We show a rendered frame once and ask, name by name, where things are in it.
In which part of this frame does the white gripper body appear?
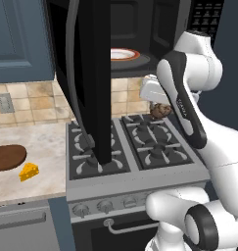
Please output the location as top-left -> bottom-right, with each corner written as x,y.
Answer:
138,74 -> 172,106

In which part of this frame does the brown potato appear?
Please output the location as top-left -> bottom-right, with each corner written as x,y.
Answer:
149,102 -> 173,119

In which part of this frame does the black microwave oven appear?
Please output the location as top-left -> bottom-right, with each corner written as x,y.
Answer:
46,0 -> 226,79

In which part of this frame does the yellow cheese wedge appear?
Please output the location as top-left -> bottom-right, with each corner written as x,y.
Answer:
18,162 -> 40,183

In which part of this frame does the brown cutting board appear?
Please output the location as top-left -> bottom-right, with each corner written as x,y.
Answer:
0,144 -> 28,173

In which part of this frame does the white plate with orange rim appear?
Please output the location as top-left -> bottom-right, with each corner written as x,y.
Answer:
110,47 -> 140,63

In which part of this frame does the grey gas hob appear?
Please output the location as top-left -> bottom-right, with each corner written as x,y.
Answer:
65,112 -> 212,226

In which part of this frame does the dark blue tall cupboard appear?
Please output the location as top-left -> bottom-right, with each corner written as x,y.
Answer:
196,0 -> 238,134

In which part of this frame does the grey stove knob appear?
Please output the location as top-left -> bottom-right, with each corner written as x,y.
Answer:
71,202 -> 91,220
122,195 -> 140,211
96,198 -> 115,216

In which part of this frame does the blue cupboard door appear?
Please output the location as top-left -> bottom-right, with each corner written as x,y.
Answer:
0,0 -> 57,84

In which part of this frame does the black oven door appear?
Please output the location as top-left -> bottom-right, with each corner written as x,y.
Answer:
71,211 -> 162,251

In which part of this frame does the grey dishwasher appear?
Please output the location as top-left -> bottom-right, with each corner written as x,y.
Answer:
0,198 -> 62,251

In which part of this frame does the grey microwave door handle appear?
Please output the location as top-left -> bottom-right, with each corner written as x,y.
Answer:
65,0 -> 96,149

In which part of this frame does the grey oven door handle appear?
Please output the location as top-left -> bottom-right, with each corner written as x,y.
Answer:
103,218 -> 161,236

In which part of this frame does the grey wall socket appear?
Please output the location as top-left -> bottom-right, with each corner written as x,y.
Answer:
0,92 -> 16,115

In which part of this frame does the grey dishwasher handle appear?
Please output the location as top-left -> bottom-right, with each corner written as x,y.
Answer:
0,212 -> 47,231

